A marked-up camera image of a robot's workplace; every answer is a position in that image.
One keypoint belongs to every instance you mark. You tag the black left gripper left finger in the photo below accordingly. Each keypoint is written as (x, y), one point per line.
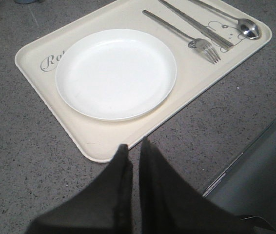
(103, 207)

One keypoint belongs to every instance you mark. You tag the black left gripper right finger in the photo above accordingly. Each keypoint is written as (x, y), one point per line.
(169, 205)

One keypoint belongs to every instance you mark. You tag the white round plate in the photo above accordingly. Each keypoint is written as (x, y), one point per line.
(116, 74)

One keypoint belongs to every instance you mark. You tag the silver metal fork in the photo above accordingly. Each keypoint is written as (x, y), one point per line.
(194, 43)

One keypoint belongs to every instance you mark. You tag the silver metal spoon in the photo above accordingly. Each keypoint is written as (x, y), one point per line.
(246, 26)

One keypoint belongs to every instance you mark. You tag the beige rabbit serving tray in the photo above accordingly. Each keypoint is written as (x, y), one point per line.
(97, 139)

